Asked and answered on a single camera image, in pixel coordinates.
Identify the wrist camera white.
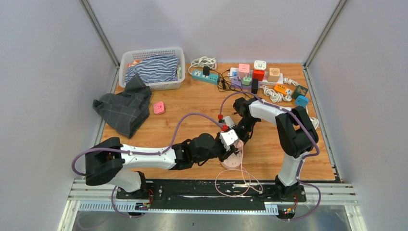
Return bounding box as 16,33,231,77
219,125,239,151
218,115,235,128

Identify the blue cube socket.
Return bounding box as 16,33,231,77
294,95,309,108

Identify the tan cube socket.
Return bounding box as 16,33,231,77
268,67,281,83

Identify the red cube socket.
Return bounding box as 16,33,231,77
252,69,265,81

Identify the white coiled cord middle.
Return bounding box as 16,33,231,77
261,84,292,103

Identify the white coiled cord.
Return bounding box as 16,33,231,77
261,84,292,103
187,56,217,76

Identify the dark green cube socket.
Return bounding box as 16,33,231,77
291,85,308,99

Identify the white plastic basket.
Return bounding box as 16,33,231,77
118,47,186,90

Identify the white long power strip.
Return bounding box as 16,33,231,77
228,67,284,86

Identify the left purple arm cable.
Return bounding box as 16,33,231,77
70,113,224,219

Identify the dark grey checked cloth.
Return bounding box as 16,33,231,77
92,73,152,139

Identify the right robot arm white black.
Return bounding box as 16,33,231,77
233,97,319,201

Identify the white blue small adapter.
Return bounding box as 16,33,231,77
230,71,239,77

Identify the black charger on teal strip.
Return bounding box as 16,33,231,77
203,66,211,76

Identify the black power adapter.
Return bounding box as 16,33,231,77
251,78,259,94

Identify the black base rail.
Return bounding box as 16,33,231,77
116,179,306,211

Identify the purple power strip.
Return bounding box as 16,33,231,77
229,77,251,90

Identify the round pink power strip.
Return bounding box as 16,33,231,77
221,141,243,169

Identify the teal power strip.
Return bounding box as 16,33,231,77
191,70,219,85

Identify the white cube socket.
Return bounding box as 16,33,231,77
253,60,267,71

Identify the green small adapter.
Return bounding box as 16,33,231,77
242,77,252,86

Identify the pink cube socket back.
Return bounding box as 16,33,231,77
238,64,250,79

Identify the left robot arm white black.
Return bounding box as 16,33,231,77
85,132,244,199

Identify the blue white striped cloth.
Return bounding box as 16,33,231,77
125,54,179,84

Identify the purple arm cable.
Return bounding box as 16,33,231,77
219,91,322,222
70,113,224,219

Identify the orange power strip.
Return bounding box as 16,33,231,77
274,84,293,96

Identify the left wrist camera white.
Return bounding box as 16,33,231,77
219,125,239,151

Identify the black thin cable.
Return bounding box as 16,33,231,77
210,68,255,100

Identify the pink usb cable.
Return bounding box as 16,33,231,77
215,148,264,197

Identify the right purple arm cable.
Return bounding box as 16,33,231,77
219,91,322,222

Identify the white cord edge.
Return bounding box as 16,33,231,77
305,105,320,129

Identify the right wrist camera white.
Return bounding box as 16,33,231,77
218,115,235,128

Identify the pink cube adapter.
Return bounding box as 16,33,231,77
153,101,166,115

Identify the white coiled cord back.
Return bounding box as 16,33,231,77
187,56,217,76

